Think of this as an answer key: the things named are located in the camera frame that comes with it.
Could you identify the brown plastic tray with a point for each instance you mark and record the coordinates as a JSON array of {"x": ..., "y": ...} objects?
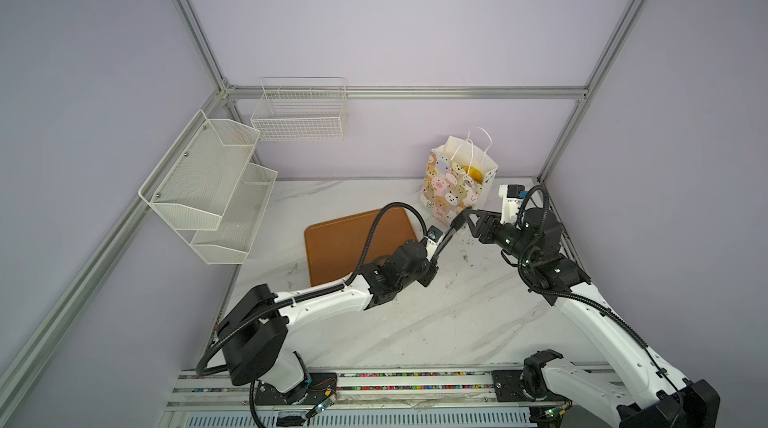
[{"x": 333, "y": 248}]

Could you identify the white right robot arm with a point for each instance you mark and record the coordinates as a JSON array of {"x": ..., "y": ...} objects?
[{"x": 653, "y": 392}]

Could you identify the white mesh shelf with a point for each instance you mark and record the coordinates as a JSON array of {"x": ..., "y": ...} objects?
[
  {"x": 232, "y": 242},
  {"x": 191, "y": 188}
]

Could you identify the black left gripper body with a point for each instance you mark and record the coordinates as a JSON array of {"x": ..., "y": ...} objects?
[{"x": 424, "y": 275}]

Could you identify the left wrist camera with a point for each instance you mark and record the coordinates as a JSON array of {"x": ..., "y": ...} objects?
[{"x": 434, "y": 235}]

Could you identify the cartoon animal paper bag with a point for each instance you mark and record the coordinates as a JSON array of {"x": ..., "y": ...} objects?
[{"x": 447, "y": 189}]

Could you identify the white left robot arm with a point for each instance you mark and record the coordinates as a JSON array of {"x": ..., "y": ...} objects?
[{"x": 249, "y": 342}]

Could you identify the white wire basket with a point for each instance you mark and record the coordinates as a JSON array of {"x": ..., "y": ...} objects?
[{"x": 293, "y": 109}]

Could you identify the yellow fake bread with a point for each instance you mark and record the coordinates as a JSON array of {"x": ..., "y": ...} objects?
[{"x": 474, "y": 174}]

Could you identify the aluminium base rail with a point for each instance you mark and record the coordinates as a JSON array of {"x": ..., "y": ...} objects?
[{"x": 458, "y": 396}]

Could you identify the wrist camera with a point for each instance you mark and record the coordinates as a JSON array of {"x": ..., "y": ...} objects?
[
  {"x": 512, "y": 197},
  {"x": 434, "y": 235}
]

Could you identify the white mesh lower shelf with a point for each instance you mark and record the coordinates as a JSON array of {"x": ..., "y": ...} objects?
[{"x": 232, "y": 242}]

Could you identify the aluminium frame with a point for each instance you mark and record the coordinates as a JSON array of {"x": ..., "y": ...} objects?
[{"x": 25, "y": 371}]

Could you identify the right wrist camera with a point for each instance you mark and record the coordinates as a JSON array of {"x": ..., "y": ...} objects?
[{"x": 512, "y": 197}]

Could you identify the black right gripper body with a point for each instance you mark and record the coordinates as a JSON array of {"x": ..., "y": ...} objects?
[{"x": 505, "y": 236}]

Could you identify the white mesh upper shelf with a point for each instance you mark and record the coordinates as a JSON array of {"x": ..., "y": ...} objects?
[{"x": 191, "y": 188}]

